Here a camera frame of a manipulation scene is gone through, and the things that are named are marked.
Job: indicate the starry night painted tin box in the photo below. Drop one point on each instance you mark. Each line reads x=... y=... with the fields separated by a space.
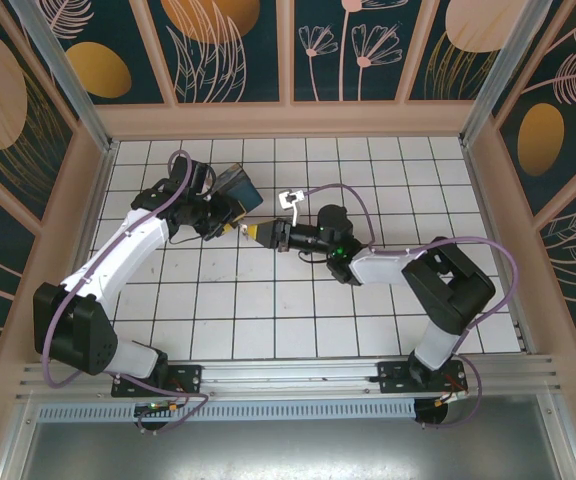
x=245 y=192

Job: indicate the silver keys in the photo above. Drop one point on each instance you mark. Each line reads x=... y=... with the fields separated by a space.
x=248 y=231

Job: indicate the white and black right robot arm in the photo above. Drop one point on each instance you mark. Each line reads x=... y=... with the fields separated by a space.
x=378 y=267

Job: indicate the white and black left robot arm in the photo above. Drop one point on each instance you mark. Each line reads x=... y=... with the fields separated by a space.
x=138 y=240

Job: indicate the grey metal sheet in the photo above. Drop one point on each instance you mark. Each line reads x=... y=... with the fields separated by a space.
x=288 y=450

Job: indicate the aluminium mounting rail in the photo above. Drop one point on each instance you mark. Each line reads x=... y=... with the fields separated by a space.
x=288 y=375

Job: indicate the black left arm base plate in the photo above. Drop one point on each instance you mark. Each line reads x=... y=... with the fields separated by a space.
x=190 y=380

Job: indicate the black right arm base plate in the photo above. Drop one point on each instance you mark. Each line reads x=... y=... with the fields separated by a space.
x=393 y=377

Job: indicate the aluminium frame post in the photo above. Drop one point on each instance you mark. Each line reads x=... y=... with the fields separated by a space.
x=67 y=75
x=501 y=75

